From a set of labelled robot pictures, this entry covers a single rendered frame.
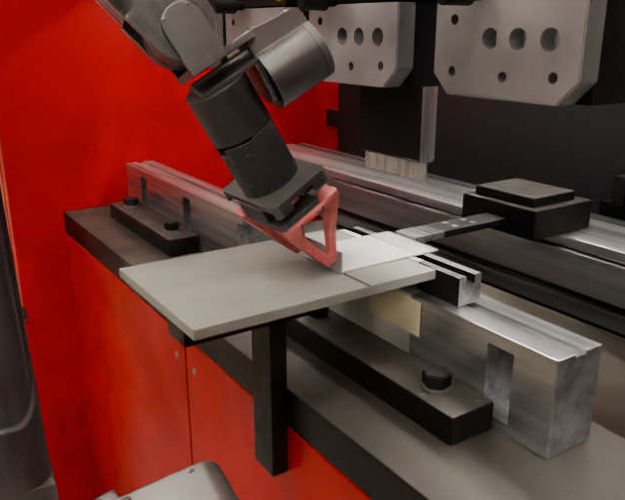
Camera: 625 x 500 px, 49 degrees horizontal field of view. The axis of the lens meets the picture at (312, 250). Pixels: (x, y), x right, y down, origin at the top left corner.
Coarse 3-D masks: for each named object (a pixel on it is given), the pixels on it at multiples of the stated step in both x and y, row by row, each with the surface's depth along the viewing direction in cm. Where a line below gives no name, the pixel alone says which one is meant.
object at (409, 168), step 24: (360, 96) 76; (384, 96) 72; (408, 96) 69; (432, 96) 68; (360, 120) 76; (384, 120) 73; (408, 120) 70; (432, 120) 69; (360, 144) 77; (384, 144) 74; (408, 144) 70; (432, 144) 70; (384, 168) 76; (408, 168) 72
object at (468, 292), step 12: (360, 228) 83; (432, 264) 71; (444, 264) 71; (456, 264) 71; (444, 276) 68; (456, 276) 67; (468, 276) 69; (480, 276) 68; (420, 288) 72; (432, 288) 70; (444, 288) 69; (456, 288) 67; (468, 288) 68; (444, 300) 69; (456, 300) 68; (468, 300) 68
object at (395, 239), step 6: (372, 234) 80; (378, 234) 80; (384, 234) 80; (390, 234) 80; (396, 234) 80; (384, 240) 78; (390, 240) 78; (396, 240) 78; (402, 240) 78; (408, 240) 78; (402, 246) 76; (408, 246) 76; (414, 246) 76; (420, 246) 76; (426, 246) 76; (414, 252) 74; (420, 252) 74; (426, 252) 74
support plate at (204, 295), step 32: (192, 256) 73; (224, 256) 73; (256, 256) 73; (288, 256) 73; (160, 288) 64; (192, 288) 64; (224, 288) 64; (256, 288) 64; (288, 288) 64; (320, 288) 64; (352, 288) 64; (384, 288) 66; (192, 320) 57; (224, 320) 57; (256, 320) 58
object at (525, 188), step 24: (480, 192) 90; (504, 192) 87; (528, 192) 86; (552, 192) 86; (480, 216) 86; (504, 216) 86; (528, 216) 83; (552, 216) 84; (576, 216) 87; (432, 240) 79
